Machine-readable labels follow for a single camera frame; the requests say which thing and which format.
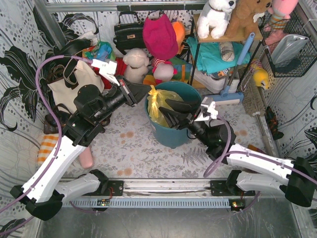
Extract yellow plastic trash bag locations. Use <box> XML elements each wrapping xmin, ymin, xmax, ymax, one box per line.
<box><xmin>147</xmin><ymin>85</ymin><xmax>184</xmax><ymax>127</ymax></box>

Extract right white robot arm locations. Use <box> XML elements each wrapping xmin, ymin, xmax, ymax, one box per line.
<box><xmin>159</xmin><ymin>97</ymin><xmax>317</xmax><ymax>208</ymax></box>

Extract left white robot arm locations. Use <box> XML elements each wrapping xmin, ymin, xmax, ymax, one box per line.
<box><xmin>10</xmin><ymin>77</ymin><xmax>151</xmax><ymax>221</ymax></box>

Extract teal plastic trash bin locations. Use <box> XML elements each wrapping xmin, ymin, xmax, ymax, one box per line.
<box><xmin>144</xmin><ymin>81</ymin><xmax>202</xmax><ymax>149</ymax></box>

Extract cream canvas tote bag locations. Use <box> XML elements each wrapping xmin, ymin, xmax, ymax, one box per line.
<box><xmin>48</xmin><ymin>60</ymin><xmax>105</xmax><ymax>113</ymax></box>

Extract red folded clothes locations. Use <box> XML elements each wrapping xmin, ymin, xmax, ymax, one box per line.
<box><xmin>93</xmin><ymin>58</ymin><xmax>127</xmax><ymax>89</ymax></box>

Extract white plush lamb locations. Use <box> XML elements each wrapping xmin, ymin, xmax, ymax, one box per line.
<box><xmin>123</xmin><ymin>48</ymin><xmax>150</xmax><ymax>84</ymax></box>

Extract pink faced striped doll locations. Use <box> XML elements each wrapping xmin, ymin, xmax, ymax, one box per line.
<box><xmin>152</xmin><ymin>58</ymin><xmax>178</xmax><ymax>84</ymax></box>

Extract white shoe box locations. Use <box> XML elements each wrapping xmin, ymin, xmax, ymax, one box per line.
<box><xmin>194</xmin><ymin>70</ymin><xmax>240</xmax><ymax>94</ymax></box>

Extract rainbow striped folded towel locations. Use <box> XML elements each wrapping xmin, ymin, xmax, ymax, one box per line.
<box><xmin>143</xmin><ymin>57</ymin><xmax>192</xmax><ymax>86</ymax></box>

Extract teal folded cloth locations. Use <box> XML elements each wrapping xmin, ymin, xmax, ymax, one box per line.
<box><xmin>196</xmin><ymin>42</ymin><xmax>243</xmax><ymax>74</ymax></box>

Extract colourful rainbow cloth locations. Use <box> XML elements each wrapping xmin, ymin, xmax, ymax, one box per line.
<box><xmin>82</xmin><ymin>41</ymin><xmax>116</xmax><ymax>61</ymax></box>

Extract black leather handbag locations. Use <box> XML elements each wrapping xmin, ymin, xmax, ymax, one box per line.
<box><xmin>113</xmin><ymin>11</ymin><xmax>146</xmax><ymax>55</ymax></box>

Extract magenta felt hat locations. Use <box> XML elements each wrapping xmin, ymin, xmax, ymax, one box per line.
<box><xmin>143</xmin><ymin>14</ymin><xmax>178</xmax><ymax>60</ymax></box>

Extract magenta red sock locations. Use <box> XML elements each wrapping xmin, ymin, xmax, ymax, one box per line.
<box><xmin>248</xmin><ymin>144</ymin><xmax>265</xmax><ymax>153</ymax></box>

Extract orange plush toy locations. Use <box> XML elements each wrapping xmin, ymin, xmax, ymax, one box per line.
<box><xmin>172</xmin><ymin>21</ymin><xmax>185</xmax><ymax>48</ymax></box>

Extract yellow plush duck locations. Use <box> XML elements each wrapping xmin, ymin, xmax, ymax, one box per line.
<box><xmin>251</xmin><ymin>61</ymin><xmax>269</xmax><ymax>90</ymax></box>

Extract black orange patterned cloth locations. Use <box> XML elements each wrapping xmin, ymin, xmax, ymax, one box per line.
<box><xmin>265</xmin><ymin>106</ymin><xmax>284</xmax><ymax>140</ymax></box>

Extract orange checkered cloth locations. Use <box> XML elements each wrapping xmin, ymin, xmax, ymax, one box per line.
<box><xmin>37</xmin><ymin>134</ymin><xmax>59</xmax><ymax>167</ymax></box>

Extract white plush dog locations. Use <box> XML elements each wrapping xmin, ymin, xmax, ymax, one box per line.
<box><xmin>197</xmin><ymin>0</ymin><xmax>236</xmax><ymax>39</ymax></box>

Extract brown plush teddy bear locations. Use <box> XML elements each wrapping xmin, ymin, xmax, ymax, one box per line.
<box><xmin>225</xmin><ymin>0</ymin><xmax>272</xmax><ymax>38</ymax></box>

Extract pink plush toy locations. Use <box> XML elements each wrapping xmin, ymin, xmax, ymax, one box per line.
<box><xmin>263</xmin><ymin>0</ymin><xmax>298</xmax><ymax>46</ymax></box>

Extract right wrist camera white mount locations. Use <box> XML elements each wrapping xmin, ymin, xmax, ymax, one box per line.
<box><xmin>194</xmin><ymin>97</ymin><xmax>218</xmax><ymax>121</ymax></box>

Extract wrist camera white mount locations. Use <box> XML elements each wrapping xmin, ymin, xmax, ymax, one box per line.
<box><xmin>194</xmin><ymin>97</ymin><xmax>218</xmax><ymax>121</ymax></box>
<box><xmin>91</xmin><ymin>59</ymin><xmax>120</xmax><ymax>86</ymax></box>

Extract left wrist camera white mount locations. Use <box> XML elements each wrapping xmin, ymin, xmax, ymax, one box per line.
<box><xmin>91</xmin><ymin>59</ymin><xmax>120</xmax><ymax>86</ymax></box>

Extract blue handled mop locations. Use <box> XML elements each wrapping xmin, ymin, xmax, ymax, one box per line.
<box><xmin>212</xmin><ymin>32</ymin><xmax>255</xmax><ymax>106</ymax></box>

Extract chenille mop with metal handle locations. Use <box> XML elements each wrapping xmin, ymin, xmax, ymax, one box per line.
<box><xmin>241</xmin><ymin>77</ymin><xmax>274</xmax><ymax>156</ymax></box>

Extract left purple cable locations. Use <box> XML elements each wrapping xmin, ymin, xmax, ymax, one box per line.
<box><xmin>0</xmin><ymin>55</ymin><xmax>109</xmax><ymax>235</ymax></box>

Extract black wire basket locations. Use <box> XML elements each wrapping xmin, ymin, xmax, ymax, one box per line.
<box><xmin>260</xmin><ymin>12</ymin><xmax>311</xmax><ymax>78</ymax></box>

